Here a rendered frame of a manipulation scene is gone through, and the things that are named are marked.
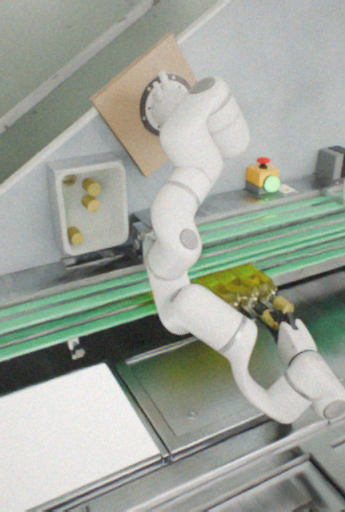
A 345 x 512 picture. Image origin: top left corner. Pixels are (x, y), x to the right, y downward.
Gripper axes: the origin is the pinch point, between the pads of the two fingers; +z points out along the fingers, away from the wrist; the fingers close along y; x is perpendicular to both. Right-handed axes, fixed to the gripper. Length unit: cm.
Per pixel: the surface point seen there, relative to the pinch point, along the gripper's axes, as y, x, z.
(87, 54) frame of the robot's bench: 49, 34, 93
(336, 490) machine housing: -16.8, -0.1, -33.9
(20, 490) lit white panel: -13, 61, -24
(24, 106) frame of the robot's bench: 34, 56, 87
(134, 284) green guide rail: 3.8, 31.6, 18.6
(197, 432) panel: -12.0, 24.3, -17.9
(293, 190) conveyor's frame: 15.9, -20.8, 41.6
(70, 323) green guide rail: -4, 49, 16
